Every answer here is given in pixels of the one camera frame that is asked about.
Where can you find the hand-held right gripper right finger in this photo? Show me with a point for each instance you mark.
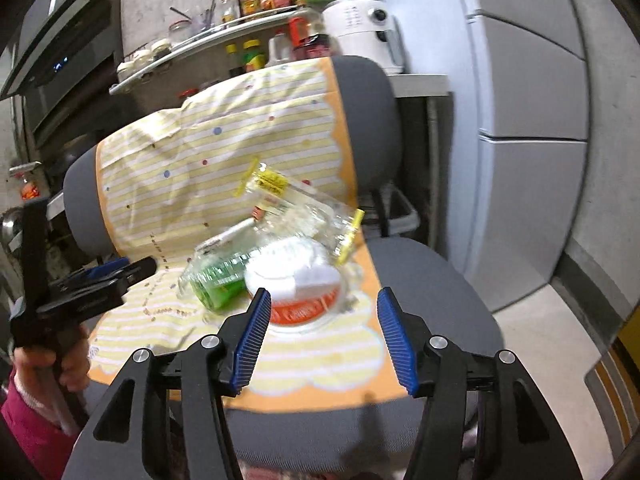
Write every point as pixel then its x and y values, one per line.
pixel 397 345

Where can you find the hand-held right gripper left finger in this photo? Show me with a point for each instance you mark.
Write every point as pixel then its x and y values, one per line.
pixel 252 340

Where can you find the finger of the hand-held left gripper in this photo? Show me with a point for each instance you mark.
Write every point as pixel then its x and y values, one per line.
pixel 140 269
pixel 95 300

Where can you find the white orange instant noodle cup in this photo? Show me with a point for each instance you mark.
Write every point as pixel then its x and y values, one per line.
pixel 300 307

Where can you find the person's left hand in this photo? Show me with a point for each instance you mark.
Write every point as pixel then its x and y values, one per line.
pixel 75 365

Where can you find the green bottle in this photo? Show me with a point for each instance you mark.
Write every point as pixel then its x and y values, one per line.
pixel 215 285

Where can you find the small red label bottle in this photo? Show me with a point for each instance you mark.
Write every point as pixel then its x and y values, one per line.
pixel 29 189

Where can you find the yellow striped plastic mat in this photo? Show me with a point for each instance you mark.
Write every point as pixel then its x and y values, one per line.
pixel 200 160

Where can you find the grey plastic bin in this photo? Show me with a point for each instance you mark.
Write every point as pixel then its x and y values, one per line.
pixel 400 215

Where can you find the clear crumpled plastic wrapper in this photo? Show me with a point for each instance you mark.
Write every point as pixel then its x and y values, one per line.
pixel 330 230

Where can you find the clear packet with yellow label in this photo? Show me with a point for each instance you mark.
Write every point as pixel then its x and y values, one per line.
pixel 272 182

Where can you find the red lid jar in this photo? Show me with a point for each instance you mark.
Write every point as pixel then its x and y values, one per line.
pixel 187 94

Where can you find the white lidded jars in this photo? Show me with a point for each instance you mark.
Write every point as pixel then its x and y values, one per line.
pixel 145 55

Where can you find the brown striped floor mat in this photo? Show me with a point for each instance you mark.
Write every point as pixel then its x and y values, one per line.
pixel 615 390

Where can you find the black range hood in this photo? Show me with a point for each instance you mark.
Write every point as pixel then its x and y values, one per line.
pixel 60 35

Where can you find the dark sauce bottle yellow cap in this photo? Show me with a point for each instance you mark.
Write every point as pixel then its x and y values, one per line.
pixel 233 62

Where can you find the grey office chair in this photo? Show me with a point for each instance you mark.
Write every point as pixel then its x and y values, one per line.
pixel 370 110

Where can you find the white plastic jug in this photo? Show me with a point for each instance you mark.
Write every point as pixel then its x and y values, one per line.
pixel 280 50

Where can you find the clear glass bottle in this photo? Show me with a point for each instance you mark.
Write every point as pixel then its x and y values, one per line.
pixel 227 5

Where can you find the large red label oil bottle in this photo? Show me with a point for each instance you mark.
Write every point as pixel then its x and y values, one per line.
pixel 307 35

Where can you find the grey white refrigerator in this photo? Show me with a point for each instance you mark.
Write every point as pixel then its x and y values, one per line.
pixel 525 85

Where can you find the white air fryer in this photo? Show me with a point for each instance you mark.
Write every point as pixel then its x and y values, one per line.
pixel 360 25

